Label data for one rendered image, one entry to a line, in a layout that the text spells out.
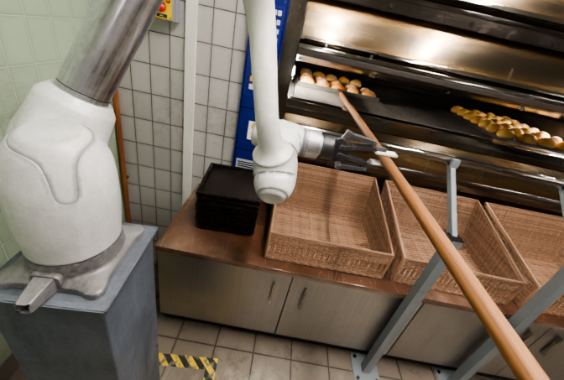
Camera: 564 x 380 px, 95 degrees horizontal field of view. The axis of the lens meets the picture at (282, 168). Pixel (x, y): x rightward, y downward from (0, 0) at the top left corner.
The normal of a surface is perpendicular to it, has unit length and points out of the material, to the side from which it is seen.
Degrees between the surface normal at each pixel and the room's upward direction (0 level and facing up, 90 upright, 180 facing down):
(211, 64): 90
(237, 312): 90
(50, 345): 90
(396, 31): 70
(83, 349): 90
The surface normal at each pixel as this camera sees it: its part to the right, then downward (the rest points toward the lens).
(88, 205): 0.85, 0.31
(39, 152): 0.40, -0.06
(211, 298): -0.07, 0.47
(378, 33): 0.00, 0.14
